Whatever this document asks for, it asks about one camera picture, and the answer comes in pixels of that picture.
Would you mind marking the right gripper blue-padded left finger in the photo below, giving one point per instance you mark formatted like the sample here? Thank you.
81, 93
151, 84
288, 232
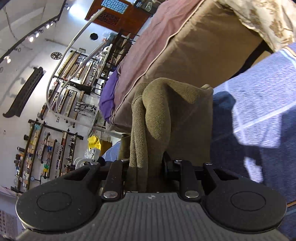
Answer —
113, 188

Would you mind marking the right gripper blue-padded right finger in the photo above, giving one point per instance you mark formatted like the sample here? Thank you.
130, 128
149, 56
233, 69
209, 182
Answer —
179, 176

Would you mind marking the khaki olive sweatshirt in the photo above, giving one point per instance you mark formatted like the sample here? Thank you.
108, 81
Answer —
167, 116

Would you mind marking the yellow bag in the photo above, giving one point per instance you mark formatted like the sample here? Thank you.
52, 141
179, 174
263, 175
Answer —
94, 143

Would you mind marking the blue striped bed sheet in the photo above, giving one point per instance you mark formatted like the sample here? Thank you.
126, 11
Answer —
249, 180

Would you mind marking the purple cushion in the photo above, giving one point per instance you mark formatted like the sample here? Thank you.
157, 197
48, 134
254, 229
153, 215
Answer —
106, 102

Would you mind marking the brown and mauve bed cover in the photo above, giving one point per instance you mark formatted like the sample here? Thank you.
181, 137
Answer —
210, 47

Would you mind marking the red-brown wooden cabinet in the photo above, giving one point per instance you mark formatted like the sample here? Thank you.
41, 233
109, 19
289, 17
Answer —
118, 16

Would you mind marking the beige floral patterned pillow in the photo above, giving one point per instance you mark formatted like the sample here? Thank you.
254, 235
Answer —
273, 20

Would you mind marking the black wall display rack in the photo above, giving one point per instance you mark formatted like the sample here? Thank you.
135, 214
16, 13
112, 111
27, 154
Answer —
46, 149

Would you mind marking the black curved wall shelf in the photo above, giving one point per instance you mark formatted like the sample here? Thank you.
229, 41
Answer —
24, 94

